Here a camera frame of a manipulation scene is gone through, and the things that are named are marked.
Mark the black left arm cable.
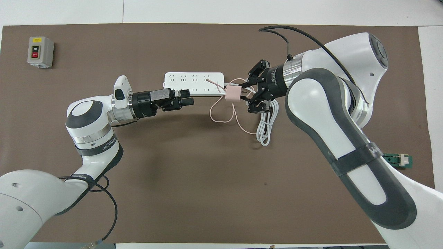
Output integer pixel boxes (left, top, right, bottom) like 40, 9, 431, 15
59, 175, 118, 244

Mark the grey on-off switch box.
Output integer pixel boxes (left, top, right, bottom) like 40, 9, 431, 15
27, 36, 54, 68

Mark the brown table mat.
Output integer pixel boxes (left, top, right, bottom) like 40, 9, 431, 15
0, 23, 442, 244

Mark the white power strip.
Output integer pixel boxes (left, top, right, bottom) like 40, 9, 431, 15
163, 72, 225, 97

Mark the pink charger adapter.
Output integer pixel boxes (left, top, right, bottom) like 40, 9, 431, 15
225, 86, 241, 102

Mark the pink charging cable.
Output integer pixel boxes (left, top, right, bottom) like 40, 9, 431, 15
207, 78, 258, 135

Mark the green circuit board module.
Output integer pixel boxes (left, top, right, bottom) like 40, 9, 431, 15
382, 153, 413, 169

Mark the white power strip cord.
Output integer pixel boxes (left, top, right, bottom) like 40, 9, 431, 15
223, 78, 279, 147

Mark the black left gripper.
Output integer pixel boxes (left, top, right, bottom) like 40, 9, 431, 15
132, 89, 195, 119

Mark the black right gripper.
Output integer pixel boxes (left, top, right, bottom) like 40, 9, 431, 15
239, 60, 288, 114

